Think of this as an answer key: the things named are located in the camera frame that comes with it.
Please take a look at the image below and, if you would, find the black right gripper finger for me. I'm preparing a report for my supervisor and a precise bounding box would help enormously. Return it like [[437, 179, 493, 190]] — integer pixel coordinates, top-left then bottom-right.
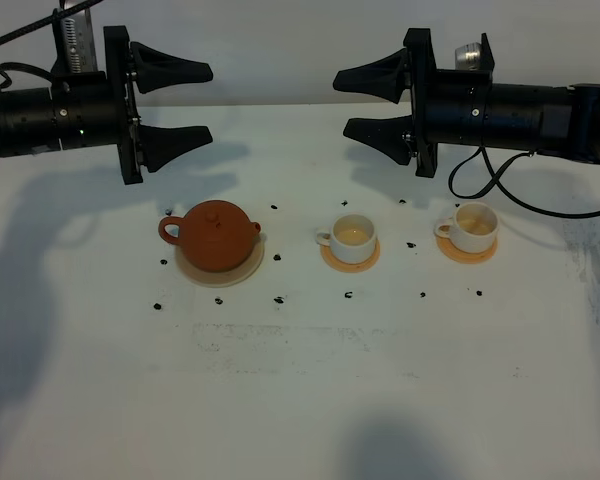
[[333, 48, 408, 104], [343, 115, 413, 166]]

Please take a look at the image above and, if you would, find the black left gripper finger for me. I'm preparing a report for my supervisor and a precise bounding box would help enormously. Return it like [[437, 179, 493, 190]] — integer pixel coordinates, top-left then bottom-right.
[[130, 42, 213, 94], [138, 125, 213, 173]]

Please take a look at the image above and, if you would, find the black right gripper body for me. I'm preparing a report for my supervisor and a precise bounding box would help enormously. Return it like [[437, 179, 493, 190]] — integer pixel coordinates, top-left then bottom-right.
[[403, 28, 495, 177]]

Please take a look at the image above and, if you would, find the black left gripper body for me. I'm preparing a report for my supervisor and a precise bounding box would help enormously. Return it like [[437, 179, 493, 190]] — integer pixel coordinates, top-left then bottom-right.
[[51, 26, 142, 185]]

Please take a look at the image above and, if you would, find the brown clay teapot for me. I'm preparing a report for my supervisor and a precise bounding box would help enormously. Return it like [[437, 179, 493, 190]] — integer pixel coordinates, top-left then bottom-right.
[[158, 200, 261, 273]]

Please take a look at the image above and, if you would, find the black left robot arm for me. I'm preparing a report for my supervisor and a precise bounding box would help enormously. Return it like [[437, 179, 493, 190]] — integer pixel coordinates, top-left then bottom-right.
[[0, 26, 213, 185]]

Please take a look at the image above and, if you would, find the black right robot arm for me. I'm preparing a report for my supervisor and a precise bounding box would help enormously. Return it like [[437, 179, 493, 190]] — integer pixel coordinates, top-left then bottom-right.
[[333, 28, 600, 178]]

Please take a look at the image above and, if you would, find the beige round teapot coaster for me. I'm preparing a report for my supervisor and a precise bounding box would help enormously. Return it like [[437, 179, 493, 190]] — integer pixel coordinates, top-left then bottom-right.
[[174, 234, 266, 288]]

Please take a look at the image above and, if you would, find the white middle teacup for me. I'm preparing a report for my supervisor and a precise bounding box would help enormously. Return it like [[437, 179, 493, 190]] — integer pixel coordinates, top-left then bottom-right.
[[315, 214, 377, 265]]

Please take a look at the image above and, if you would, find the white teacup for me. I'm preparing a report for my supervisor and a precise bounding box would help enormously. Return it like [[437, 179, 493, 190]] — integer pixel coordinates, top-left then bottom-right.
[[434, 202, 500, 254], [315, 214, 377, 265]]

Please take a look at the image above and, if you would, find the white right teacup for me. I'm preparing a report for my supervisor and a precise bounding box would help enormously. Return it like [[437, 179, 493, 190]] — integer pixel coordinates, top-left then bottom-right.
[[434, 202, 500, 254]]

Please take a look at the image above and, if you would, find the orange right cup coaster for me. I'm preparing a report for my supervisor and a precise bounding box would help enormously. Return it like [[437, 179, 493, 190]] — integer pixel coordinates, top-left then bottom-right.
[[435, 236, 498, 265]]

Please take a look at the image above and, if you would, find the orange cup coaster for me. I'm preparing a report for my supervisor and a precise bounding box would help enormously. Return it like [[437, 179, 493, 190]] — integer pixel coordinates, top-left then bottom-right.
[[435, 236, 498, 265], [320, 240, 381, 273]]

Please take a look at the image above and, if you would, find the orange middle cup coaster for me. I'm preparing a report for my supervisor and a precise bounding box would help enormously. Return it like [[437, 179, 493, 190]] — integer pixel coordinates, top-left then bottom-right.
[[320, 240, 381, 273]]

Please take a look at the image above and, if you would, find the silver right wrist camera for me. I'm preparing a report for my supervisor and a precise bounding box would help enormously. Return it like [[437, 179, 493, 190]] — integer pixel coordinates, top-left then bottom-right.
[[454, 42, 482, 71]]

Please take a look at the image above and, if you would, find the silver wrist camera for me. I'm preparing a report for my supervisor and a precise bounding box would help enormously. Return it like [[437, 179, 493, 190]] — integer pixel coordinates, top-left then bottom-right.
[[454, 42, 482, 71], [51, 7, 98, 75]]

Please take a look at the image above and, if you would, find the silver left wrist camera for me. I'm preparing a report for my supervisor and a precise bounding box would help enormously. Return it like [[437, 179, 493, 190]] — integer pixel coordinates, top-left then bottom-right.
[[51, 7, 98, 75]]

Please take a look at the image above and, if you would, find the black right camera cable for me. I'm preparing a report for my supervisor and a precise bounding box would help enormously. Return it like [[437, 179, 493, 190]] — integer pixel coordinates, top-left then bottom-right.
[[447, 145, 600, 219]]

